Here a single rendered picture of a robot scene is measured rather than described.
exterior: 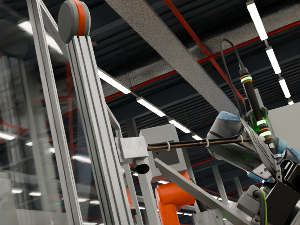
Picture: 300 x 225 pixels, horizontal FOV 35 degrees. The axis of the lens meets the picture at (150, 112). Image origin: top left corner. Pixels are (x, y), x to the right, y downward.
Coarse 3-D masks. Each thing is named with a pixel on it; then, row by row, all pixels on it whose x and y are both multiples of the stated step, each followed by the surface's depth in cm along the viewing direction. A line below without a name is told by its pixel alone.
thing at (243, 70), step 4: (240, 64) 203; (240, 68) 203; (244, 68) 201; (240, 72) 202; (244, 72) 200; (248, 72) 201; (268, 140) 190; (268, 144) 190; (272, 144) 190; (272, 148) 189; (272, 152) 189
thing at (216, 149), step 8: (224, 144) 194; (232, 144) 197; (216, 152) 185; (224, 152) 187; (232, 152) 188; (240, 152) 189; (248, 152) 192; (232, 160) 184; (240, 160) 184; (248, 160) 185; (256, 160) 186; (248, 168) 181
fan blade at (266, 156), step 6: (240, 120) 160; (246, 126) 161; (252, 132) 163; (252, 138) 156; (258, 138) 165; (258, 144) 160; (264, 144) 168; (258, 150) 155; (264, 150) 163; (270, 150) 171; (264, 156) 160; (270, 156) 167; (264, 162) 156; (270, 162) 164; (270, 168) 162
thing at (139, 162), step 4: (136, 160) 159; (140, 160) 160; (136, 164) 158; (140, 164) 159; (144, 164) 159; (136, 168) 159; (140, 168) 158; (144, 168) 158; (148, 168) 159; (140, 172) 158; (144, 172) 159
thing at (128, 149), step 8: (120, 144) 157; (128, 144) 157; (136, 144) 159; (144, 144) 160; (120, 152) 156; (128, 152) 156; (136, 152) 157; (144, 152) 159; (120, 160) 155; (128, 160) 158
